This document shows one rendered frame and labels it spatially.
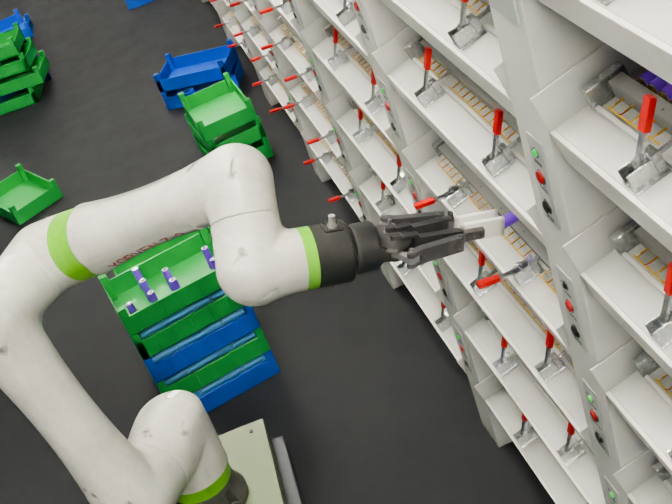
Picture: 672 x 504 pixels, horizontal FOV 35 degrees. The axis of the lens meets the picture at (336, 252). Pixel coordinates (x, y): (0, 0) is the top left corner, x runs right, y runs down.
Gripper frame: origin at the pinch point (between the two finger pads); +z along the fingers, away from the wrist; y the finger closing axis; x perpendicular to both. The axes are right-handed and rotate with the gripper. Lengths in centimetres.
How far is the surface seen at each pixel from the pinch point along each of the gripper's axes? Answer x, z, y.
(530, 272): 6.1, 5.9, -6.0
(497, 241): 7.3, 6.1, 6.1
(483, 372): 59, 19, 38
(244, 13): 44, 16, 247
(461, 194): 5.9, 6.0, 20.6
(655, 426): 7.6, 5.6, -41.6
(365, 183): 46, 16, 106
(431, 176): 7.9, 5.1, 32.5
